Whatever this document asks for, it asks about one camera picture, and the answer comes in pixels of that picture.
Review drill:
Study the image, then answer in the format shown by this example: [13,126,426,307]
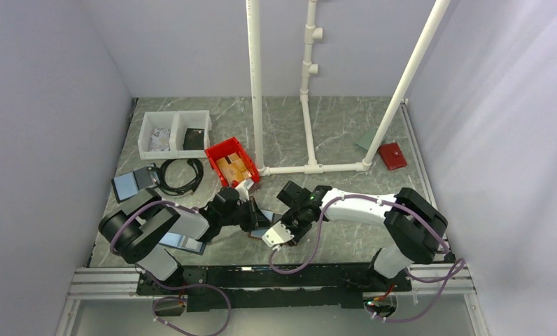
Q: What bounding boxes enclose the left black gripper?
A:
[220,195,274,232]

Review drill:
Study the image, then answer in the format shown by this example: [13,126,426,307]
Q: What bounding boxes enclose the brown leather card holder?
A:
[248,210,282,240]

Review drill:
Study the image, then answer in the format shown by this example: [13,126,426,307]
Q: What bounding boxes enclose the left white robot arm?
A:
[98,187,272,294]

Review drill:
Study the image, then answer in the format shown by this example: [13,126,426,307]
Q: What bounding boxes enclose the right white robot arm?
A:
[262,181,450,291]

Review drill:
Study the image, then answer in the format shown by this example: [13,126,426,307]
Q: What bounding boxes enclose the blue card holder open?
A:
[159,233,206,256]

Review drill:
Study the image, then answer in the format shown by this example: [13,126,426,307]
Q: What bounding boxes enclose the green card holder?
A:
[355,128,377,151]

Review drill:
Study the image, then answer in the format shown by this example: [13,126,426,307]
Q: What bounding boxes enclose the red card holder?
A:
[378,142,407,171]

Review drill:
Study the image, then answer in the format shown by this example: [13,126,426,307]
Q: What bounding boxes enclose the black card in tray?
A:
[183,128,205,151]

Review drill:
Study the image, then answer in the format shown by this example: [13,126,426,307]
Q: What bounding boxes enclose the patterned card in tray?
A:
[149,128,171,152]

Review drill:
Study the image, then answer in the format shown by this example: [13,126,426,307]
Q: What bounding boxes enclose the grey blue card holder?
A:
[111,164,160,204]

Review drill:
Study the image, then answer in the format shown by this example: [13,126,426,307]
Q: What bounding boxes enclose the brown items in bin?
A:
[216,153,252,186]

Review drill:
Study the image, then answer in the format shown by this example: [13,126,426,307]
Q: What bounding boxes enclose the red plastic bin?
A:
[204,137,260,187]

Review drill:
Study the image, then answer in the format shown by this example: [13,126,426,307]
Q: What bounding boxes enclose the white divided tray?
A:
[137,110,212,160]

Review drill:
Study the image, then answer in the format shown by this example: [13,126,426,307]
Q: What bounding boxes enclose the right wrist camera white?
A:
[262,221,295,248]

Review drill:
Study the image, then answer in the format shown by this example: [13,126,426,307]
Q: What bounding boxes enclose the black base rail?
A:
[136,262,412,312]

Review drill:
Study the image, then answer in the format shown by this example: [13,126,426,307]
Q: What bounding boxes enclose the black coiled cable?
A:
[157,157,204,197]

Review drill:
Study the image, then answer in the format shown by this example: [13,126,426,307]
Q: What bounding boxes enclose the white PVC pipe frame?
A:
[245,1,455,176]

